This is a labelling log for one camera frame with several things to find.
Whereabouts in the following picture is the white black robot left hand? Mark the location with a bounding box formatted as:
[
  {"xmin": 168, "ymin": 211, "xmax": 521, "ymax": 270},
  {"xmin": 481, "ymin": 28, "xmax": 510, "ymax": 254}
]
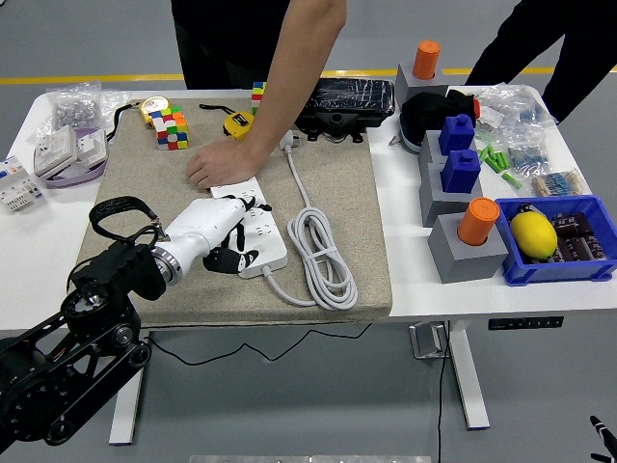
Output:
[{"xmin": 161, "ymin": 194, "xmax": 273, "ymax": 276}]

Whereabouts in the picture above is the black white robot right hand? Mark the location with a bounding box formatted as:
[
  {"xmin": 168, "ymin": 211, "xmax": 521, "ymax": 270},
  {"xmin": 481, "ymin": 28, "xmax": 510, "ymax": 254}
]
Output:
[{"xmin": 588, "ymin": 414, "xmax": 617, "ymax": 463}]

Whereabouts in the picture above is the person's left hand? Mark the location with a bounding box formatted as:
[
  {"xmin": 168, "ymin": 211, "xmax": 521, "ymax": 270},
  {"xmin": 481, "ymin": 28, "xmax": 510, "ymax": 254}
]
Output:
[{"xmin": 185, "ymin": 136, "xmax": 264, "ymax": 190}]

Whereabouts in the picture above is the white power strip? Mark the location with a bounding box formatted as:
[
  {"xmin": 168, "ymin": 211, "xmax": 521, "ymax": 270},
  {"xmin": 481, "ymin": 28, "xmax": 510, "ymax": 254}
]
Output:
[{"xmin": 210, "ymin": 178, "xmax": 289, "ymax": 280}]

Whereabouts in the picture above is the yellow square tape measure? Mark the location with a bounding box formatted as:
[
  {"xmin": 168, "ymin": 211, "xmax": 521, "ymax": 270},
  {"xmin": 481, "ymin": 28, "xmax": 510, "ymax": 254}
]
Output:
[{"xmin": 199, "ymin": 102, "xmax": 255, "ymax": 143}]

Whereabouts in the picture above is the colourful puzzle cube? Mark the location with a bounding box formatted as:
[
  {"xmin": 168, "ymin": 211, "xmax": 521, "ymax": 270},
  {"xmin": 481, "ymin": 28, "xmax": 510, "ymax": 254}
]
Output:
[
  {"xmin": 149, "ymin": 105, "xmax": 190, "ymax": 151},
  {"xmin": 251, "ymin": 80, "xmax": 268, "ymax": 116}
]

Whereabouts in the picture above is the yellow round tape measure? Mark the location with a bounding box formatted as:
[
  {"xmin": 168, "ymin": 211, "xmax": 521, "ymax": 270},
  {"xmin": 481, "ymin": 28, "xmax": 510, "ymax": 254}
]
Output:
[{"xmin": 105, "ymin": 95, "xmax": 172, "ymax": 144}]

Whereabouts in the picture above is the grey-brown mat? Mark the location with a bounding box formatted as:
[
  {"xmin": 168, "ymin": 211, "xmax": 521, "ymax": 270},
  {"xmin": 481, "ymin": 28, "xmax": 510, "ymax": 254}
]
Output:
[{"xmin": 76, "ymin": 97, "xmax": 394, "ymax": 327}]

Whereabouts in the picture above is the person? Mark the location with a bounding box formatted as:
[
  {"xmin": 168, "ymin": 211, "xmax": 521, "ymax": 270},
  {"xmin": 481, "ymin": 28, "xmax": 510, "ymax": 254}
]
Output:
[
  {"xmin": 465, "ymin": 0, "xmax": 617, "ymax": 124},
  {"xmin": 171, "ymin": 0, "xmax": 295, "ymax": 91}
]

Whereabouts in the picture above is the black table control panel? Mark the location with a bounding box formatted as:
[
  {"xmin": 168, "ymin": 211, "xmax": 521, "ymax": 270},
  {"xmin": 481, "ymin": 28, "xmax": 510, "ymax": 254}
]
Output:
[{"xmin": 487, "ymin": 315, "xmax": 565, "ymax": 332}]

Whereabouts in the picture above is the clear plastic bag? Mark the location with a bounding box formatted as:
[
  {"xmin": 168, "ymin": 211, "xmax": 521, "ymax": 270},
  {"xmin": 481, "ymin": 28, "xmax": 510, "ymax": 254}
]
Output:
[{"xmin": 95, "ymin": 89, "xmax": 131, "ymax": 129}]

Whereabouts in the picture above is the white table leg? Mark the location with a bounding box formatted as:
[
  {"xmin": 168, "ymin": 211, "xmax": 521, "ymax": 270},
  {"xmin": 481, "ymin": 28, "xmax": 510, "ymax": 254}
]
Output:
[
  {"xmin": 447, "ymin": 318, "xmax": 492, "ymax": 431},
  {"xmin": 108, "ymin": 337, "xmax": 148, "ymax": 446}
]

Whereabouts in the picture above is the black plastic-wrapped case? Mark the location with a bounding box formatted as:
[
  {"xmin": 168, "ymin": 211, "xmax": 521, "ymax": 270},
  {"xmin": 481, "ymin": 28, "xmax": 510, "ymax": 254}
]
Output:
[{"xmin": 296, "ymin": 76, "xmax": 397, "ymax": 144}]

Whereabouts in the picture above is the blue plastic bin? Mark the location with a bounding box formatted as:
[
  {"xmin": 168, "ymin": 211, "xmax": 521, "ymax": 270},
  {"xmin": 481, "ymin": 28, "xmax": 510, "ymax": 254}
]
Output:
[{"xmin": 494, "ymin": 194, "xmax": 617, "ymax": 288}]

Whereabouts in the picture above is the clear bag of metal nuts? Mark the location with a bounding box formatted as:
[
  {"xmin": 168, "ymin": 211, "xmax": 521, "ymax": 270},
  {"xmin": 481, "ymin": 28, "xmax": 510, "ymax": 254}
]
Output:
[{"xmin": 28, "ymin": 80, "xmax": 103, "ymax": 145}]

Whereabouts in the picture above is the dark brown capacitor heap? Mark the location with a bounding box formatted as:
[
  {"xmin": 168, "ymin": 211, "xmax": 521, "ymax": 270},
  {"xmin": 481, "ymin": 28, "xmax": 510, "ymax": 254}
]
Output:
[{"xmin": 527, "ymin": 211, "xmax": 609, "ymax": 265}]

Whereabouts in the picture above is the white circuit breaker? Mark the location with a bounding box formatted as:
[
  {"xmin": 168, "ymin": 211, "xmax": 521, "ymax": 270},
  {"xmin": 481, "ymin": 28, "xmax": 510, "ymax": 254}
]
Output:
[{"xmin": 0, "ymin": 156, "xmax": 45, "ymax": 213}]

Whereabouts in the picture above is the grey block with round hole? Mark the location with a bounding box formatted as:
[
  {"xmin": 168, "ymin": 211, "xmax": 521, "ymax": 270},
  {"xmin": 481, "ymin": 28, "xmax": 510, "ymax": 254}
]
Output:
[
  {"xmin": 394, "ymin": 61, "xmax": 452, "ymax": 110},
  {"xmin": 427, "ymin": 211, "xmax": 510, "ymax": 285}
]

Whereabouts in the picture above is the yellow lemon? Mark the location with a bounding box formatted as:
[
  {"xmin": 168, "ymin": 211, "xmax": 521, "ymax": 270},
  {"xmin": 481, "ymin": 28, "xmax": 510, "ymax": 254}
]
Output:
[{"xmin": 509, "ymin": 211, "xmax": 559, "ymax": 259}]

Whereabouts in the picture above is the grey block with square hole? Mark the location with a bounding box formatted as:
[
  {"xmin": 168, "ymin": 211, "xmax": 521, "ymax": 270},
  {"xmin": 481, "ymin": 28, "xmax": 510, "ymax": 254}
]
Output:
[
  {"xmin": 417, "ymin": 161, "xmax": 485, "ymax": 229},
  {"xmin": 417, "ymin": 128, "xmax": 478, "ymax": 170}
]

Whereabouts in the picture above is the black cloth cap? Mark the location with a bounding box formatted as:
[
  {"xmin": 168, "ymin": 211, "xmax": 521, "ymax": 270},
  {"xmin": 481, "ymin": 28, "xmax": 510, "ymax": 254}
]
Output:
[{"xmin": 399, "ymin": 88, "xmax": 478, "ymax": 154}]

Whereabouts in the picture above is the orange cylinder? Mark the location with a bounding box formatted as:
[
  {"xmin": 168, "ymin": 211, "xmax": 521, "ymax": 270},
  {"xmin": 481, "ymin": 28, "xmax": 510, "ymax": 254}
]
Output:
[
  {"xmin": 412, "ymin": 40, "xmax": 443, "ymax": 81},
  {"xmin": 456, "ymin": 197, "xmax": 501, "ymax": 247}
]

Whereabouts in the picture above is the blue square peg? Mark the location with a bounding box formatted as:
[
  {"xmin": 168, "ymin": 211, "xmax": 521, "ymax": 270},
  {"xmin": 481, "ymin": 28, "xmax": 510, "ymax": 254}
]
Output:
[
  {"xmin": 437, "ymin": 113, "xmax": 477, "ymax": 156},
  {"xmin": 441, "ymin": 149, "xmax": 482, "ymax": 194}
]

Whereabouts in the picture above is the taped resistor strip bundle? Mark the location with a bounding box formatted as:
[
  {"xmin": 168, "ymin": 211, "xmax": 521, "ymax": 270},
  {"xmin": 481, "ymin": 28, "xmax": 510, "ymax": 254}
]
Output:
[{"xmin": 529, "ymin": 168, "xmax": 589, "ymax": 198}]

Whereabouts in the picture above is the clear bag of blue resistors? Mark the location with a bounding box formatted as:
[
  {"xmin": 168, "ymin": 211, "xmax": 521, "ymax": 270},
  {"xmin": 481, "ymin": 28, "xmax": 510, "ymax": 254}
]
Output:
[
  {"xmin": 498, "ymin": 132, "xmax": 553, "ymax": 177},
  {"xmin": 474, "ymin": 82, "xmax": 560, "ymax": 134}
]

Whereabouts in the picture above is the white power strip cord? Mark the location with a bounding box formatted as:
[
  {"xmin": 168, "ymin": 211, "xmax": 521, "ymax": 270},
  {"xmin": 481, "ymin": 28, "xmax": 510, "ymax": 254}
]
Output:
[{"xmin": 262, "ymin": 127, "xmax": 361, "ymax": 313}]

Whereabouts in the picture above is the white wall switch panel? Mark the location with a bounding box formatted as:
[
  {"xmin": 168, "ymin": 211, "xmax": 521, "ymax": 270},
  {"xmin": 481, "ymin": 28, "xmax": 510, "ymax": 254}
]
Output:
[{"xmin": 71, "ymin": 127, "xmax": 110, "ymax": 168}]

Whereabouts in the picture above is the thin black plug cord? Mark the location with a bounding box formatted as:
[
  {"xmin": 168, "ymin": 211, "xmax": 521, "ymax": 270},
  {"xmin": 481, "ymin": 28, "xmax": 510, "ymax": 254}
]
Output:
[{"xmin": 144, "ymin": 321, "xmax": 374, "ymax": 367}]

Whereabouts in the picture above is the purple strap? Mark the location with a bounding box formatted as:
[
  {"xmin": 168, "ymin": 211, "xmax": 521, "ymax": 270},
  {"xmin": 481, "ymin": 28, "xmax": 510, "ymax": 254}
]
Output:
[{"xmin": 40, "ymin": 123, "xmax": 111, "ymax": 189}]

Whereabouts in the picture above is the hanging black cable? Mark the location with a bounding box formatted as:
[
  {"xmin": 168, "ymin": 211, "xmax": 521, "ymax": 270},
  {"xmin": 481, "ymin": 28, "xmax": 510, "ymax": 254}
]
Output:
[{"xmin": 436, "ymin": 320, "xmax": 452, "ymax": 463}]

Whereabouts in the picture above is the white wall socket panel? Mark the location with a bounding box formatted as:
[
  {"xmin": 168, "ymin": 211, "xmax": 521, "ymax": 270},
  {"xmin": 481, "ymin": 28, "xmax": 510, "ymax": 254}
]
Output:
[{"xmin": 32, "ymin": 125, "xmax": 79, "ymax": 177}]

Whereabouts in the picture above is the silver metal bracket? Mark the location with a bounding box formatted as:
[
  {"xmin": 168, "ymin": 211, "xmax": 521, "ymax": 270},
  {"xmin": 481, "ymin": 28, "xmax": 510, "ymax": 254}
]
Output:
[{"xmin": 408, "ymin": 320, "xmax": 449, "ymax": 361}]

